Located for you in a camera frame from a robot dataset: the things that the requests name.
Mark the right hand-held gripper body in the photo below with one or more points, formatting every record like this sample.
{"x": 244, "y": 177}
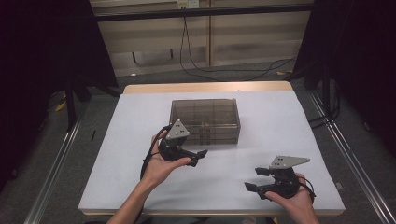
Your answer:
{"x": 285, "y": 180}

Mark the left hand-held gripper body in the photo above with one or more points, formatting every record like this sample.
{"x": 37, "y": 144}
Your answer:
{"x": 176, "y": 132}

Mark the smoky plastic drawer cabinet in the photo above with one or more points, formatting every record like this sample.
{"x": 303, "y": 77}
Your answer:
{"x": 214, "y": 112}

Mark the person's right hand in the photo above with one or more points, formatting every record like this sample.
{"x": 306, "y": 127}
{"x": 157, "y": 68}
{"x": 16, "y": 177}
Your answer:
{"x": 299, "y": 208}

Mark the person's left hand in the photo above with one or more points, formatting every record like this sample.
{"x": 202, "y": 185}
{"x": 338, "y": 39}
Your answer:
{"x": 158, "y": 171}

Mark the wooden table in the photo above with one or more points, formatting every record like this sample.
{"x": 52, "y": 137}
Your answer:
{"x": 202, "y": 87}

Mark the grey tape piece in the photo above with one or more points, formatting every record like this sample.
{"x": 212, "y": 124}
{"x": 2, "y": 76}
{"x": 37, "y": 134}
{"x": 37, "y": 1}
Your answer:
{"x": 339, "y": 185}

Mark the small black floor piece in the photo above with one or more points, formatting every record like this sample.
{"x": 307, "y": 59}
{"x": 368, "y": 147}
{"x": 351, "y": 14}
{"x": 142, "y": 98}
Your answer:
{"x": 93, "y": 134}

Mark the black stand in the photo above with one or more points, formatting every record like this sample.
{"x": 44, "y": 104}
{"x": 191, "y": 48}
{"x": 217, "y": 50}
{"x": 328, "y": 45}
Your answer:
{"x": 71, "y": 112}
{"x": 326, "y": 93}

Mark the yellow tape piece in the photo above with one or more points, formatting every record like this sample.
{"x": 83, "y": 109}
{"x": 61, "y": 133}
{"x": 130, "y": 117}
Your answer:
{"x": 60, "y": 105}
{"x": 280, "y": 73}

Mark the black horizontal bar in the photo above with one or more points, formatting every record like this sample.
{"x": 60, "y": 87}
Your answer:
{"x": 202, "y": 13}

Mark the beige cabinet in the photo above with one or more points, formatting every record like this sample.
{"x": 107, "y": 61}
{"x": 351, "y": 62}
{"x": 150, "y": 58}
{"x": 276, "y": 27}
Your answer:
{"x": 255, "y": 34}

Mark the black curtain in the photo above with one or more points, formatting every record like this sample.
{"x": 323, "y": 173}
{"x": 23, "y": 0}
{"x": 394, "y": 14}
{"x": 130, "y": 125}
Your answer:
{"x": 37, "y": 62}
{"x": 367, "y": 62}

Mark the metal floor rail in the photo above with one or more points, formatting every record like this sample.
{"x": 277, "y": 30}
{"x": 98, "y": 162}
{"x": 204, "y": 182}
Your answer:
{"x": 53, "y": 177}
{"x": 351, "y": 155}

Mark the white wall socket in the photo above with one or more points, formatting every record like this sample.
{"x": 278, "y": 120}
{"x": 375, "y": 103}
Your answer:
{"x": 188, "y": 3}

